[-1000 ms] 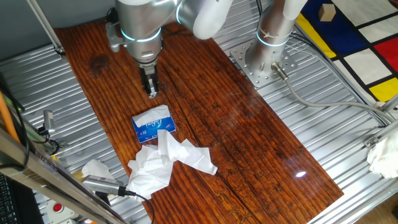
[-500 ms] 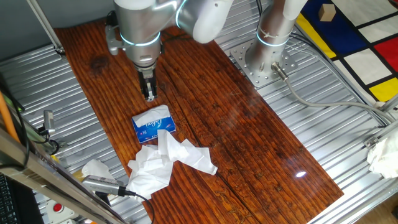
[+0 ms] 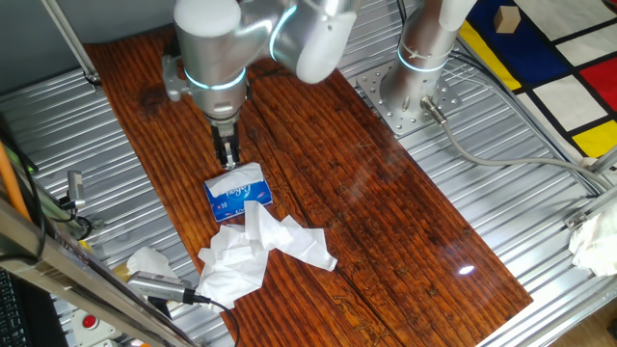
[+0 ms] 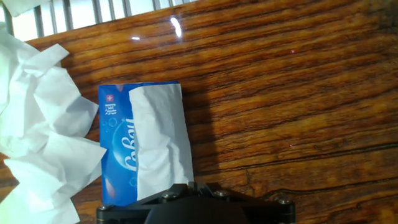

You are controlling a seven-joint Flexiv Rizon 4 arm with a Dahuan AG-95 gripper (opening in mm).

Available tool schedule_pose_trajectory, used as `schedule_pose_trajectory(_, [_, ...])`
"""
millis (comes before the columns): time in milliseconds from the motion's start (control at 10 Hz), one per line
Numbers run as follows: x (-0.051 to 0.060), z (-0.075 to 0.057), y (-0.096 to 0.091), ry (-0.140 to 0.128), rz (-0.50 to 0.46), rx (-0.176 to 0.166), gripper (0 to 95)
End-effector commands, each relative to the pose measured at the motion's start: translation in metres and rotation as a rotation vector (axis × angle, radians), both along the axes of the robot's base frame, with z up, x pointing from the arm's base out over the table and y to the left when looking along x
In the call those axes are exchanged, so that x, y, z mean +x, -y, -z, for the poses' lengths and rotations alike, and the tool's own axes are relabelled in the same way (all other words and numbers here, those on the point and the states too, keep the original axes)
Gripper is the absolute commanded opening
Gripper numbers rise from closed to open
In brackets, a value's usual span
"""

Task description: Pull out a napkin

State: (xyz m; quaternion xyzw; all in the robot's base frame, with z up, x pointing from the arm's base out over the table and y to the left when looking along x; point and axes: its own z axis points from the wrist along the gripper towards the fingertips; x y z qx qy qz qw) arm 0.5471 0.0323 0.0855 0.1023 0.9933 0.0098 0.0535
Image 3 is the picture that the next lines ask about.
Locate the small grey camera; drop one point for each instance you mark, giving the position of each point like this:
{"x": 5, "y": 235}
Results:
{"x": 75, "y": 188}

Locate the blue tissue pack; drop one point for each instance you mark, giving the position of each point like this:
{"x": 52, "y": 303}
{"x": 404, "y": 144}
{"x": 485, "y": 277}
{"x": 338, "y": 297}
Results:
{"x": 241, "y": 202}

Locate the metal camera bracket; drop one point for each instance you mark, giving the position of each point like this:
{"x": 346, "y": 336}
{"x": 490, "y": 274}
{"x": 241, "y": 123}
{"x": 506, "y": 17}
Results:
{"x": 159, "y": 306}

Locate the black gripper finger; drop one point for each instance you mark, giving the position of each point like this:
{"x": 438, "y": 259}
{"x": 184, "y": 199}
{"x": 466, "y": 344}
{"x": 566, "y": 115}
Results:
{"x": 234, "y": 156}
{"x": 222, "y": 154}

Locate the thin metal pole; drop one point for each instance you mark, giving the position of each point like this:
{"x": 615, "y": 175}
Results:
{"x": 67, "y": 34}

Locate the grey box green red buttons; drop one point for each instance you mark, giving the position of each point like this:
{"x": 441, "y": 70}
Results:
{"x": 89, "y": 322}

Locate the metal frame beam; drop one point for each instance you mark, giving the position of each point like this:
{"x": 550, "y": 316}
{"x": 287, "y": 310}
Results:
{"x": 72, "y": 274}

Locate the silver finned camera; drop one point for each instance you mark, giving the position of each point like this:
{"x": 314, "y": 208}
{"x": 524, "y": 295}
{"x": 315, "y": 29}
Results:
{"x": 156, "y": 286}

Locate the small wooden cube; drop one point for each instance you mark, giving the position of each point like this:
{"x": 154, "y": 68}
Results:
{"x": 507, "y": 20}

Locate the colourful checked mat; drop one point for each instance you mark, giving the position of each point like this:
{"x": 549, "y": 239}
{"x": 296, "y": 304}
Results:
{"x": 569, "y": 101}

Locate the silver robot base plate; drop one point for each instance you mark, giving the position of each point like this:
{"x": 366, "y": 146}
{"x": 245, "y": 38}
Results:
{"x": 410, "y": 123}

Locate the black keyboard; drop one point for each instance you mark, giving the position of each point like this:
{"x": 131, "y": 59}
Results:
{"x": 9, "y": 313}

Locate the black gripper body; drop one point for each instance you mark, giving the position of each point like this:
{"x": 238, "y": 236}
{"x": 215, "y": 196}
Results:
{"x": 225, "y": 137}

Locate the crumpled white napkin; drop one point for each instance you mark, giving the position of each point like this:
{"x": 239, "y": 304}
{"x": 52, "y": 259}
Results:
{"x": 299, "y": 243}
{"x": 231, "y": 270}

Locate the aluminium frame profile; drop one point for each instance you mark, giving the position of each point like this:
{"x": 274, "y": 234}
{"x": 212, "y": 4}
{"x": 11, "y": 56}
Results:
{"x": 598, "y": 202}
{"x": 605, "y": 161}

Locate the brown wooden board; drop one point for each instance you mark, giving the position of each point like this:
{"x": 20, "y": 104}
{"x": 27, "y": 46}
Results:
{"x": 361, "y": 193}

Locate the white tissue sheet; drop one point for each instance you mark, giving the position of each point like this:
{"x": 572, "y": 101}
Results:
{"x": 149, "y": 262}

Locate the white crumpled cloth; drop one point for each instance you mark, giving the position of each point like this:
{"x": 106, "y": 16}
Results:
{"x": 595, "y": 246}

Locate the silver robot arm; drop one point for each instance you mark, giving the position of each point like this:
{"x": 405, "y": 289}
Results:
{"x": 212, "y": 62}

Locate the white napkin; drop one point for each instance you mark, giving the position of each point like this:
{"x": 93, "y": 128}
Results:
{"x": 231, "y": 270}
{"x": 299, "y": 243}
{"x": 236, "y": 180}

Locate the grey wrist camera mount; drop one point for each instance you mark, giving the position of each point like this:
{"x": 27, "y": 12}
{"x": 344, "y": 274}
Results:
{"x": 171, "y": 87}

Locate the orange pole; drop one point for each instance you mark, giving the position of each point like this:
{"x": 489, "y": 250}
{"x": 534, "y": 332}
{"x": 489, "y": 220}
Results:
{"x": 9, "y": 183}

